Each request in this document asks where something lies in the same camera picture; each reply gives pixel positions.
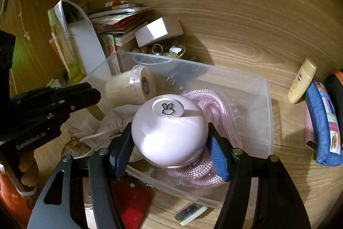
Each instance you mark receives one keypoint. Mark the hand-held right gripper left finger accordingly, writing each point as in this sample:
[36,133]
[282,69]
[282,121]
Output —
[123,156]

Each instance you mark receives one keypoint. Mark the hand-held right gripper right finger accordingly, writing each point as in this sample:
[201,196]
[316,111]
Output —
[218,159]

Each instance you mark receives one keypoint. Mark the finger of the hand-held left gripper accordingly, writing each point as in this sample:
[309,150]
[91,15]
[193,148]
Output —
[72,89]
[80,100]

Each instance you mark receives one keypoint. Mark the cream candle jar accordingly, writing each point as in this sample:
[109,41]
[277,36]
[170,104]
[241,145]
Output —
[120,89]

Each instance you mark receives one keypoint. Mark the white round bunny-logo container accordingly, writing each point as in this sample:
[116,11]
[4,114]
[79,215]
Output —
[166,137]

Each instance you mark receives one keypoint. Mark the red pouch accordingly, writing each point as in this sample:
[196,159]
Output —
[134,207]

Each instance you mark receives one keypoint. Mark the clear plastic storage box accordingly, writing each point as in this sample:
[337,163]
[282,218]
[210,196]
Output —
[257,116]

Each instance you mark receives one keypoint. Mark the person's left forearm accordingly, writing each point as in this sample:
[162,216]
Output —
[10,202]

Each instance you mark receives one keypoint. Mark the person's left hand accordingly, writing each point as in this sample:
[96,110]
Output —
[28,170]

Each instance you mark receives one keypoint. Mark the white paper stand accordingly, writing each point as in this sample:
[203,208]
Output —
[85,52]

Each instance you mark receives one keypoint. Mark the orange tube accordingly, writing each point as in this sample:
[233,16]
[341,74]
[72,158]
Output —
[55,48]

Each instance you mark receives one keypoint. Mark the yellow green spray bottle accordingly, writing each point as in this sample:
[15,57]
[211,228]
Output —
[64,41]

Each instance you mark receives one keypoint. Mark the macaron print notebook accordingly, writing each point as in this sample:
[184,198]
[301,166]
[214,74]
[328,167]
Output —
[108,44]

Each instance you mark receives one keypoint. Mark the small green packet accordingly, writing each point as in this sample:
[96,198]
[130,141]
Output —
[190,214]

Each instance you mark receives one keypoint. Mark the stack of papers and cards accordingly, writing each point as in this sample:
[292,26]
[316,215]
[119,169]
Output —
[120,22]

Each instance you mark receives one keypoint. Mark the pink flat case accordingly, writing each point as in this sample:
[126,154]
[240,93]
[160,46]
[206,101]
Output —
[309,132]

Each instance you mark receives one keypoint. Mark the small white box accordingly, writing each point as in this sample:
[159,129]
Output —
[158,30]

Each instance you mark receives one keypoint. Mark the bead jewelry pile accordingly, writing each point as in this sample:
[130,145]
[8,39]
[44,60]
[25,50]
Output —
[174,52]

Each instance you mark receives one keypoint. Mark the blue patchwork pouch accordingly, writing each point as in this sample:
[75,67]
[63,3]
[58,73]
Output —
[319,121]

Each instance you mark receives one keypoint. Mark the cream small bottle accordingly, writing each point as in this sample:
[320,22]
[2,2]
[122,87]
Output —
[301,81]

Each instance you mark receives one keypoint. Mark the black orange zipper case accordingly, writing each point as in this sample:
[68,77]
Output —
[335,86]

